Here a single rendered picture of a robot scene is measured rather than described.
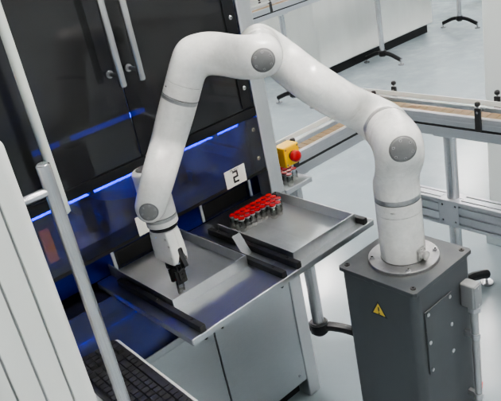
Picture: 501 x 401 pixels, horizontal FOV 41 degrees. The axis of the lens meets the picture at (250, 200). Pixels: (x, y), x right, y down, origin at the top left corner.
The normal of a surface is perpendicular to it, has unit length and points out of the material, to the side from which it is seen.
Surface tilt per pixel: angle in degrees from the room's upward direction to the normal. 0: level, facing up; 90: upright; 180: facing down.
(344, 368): 0
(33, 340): 90
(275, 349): 90
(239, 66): 92
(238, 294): 0
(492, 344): 0
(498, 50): 90
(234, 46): 66
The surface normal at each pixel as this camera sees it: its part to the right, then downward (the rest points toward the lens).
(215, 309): -0.18, -0.89
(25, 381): 0.63, 0.22
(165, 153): 0.23, -0.37
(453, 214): -0.73, 0.40
